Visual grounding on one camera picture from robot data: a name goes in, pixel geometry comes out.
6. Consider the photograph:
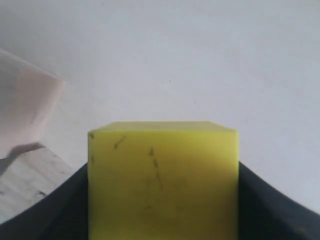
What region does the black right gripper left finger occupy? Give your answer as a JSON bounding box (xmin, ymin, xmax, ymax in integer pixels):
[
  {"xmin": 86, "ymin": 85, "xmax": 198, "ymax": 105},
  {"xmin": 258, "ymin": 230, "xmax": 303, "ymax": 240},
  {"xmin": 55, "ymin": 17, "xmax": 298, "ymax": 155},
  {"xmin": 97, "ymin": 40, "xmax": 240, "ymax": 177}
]
[{"xmin": 0, "ymin": 164, "xmax": 89, "ymax": 240}]

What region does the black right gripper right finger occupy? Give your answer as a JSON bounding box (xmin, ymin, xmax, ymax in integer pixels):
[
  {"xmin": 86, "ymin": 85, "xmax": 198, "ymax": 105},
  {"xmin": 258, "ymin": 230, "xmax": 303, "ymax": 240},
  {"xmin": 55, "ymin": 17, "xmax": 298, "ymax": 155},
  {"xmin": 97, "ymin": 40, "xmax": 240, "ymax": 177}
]
[{"xmin": 238, "ymin": 163, "xmax": 320, "ymax": 240}]

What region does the medium wooden cube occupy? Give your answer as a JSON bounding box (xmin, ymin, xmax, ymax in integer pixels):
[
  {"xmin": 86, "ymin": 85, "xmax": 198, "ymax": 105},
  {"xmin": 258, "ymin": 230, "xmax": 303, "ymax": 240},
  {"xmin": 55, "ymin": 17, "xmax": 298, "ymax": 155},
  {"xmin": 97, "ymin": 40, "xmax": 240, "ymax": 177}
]
[{"xmin": 0, "ymin": 143, "xmax": 75, "ymax": 223}]

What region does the yellow cube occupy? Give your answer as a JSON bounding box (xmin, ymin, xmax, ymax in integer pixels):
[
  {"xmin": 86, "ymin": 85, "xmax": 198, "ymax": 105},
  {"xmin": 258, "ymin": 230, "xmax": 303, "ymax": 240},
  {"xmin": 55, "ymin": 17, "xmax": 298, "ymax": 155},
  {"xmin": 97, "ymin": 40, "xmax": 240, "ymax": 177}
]
[{"xmin": 87, "ymin": 121, "xmax": 239, "ymax": 240}]

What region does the large wooden cube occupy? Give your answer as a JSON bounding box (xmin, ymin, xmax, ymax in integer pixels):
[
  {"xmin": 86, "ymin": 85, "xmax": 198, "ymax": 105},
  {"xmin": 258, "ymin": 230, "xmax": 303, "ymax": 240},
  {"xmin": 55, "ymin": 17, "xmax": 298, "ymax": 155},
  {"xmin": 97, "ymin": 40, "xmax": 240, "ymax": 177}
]
[{"xmin": 0, "ymin": 49, "xmax": 64, "ymax": 158}]

